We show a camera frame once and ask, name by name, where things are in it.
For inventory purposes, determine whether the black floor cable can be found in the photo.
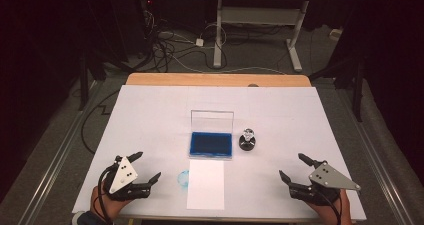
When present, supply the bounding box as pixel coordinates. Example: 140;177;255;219
80;89;122;155

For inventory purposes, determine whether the tangle of black floor cables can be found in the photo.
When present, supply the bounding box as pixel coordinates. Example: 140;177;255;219
141;9;231;73

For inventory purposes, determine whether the wooden table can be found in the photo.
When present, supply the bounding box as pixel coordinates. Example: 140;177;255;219
125;72;313;88

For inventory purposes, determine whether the white paper sheet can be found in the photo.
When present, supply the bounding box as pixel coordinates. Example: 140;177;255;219
186;158;226;211

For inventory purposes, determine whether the stamp with clear knob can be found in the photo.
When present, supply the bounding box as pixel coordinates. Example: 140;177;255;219
242;127;256;141

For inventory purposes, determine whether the right hand-held gripper black cable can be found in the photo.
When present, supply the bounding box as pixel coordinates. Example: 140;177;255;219
314;188;344;225

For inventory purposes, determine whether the person's left hand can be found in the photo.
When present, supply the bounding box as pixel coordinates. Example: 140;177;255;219
90;184;134;219

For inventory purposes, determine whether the dark equipment with red light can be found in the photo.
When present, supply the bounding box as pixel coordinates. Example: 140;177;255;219
138;0;159;58

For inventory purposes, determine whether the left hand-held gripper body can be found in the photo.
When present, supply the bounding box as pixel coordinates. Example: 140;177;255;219
103;155;152;202

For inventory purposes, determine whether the black round stamp cap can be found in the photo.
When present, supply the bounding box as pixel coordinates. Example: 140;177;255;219
238;135;257;152

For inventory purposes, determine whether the white metal frame desk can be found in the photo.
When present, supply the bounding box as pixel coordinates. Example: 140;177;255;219
199;0;355;73

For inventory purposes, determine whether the black metal stand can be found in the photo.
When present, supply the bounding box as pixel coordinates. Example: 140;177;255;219
309;49;366;123
77;46;108;112

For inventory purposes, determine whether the hand-held gripper black cable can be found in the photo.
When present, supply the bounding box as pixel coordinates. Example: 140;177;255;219
314;188;344;225
96;163;117;225

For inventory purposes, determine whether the metal floor rail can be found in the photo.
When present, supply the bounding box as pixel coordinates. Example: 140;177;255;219
335;87;416;225
17;80;103;225

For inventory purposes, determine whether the blue ink pad clear case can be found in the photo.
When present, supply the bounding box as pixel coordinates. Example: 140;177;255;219
188;109;235;161

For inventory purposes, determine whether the left hand-held gripper black cable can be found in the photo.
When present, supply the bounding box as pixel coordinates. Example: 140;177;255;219
96;163;117;225

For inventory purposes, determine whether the white table cover board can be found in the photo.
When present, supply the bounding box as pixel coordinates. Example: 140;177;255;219
72;84;368;223

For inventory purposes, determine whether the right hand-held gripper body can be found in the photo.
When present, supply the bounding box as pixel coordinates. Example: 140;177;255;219
288;160;362;207

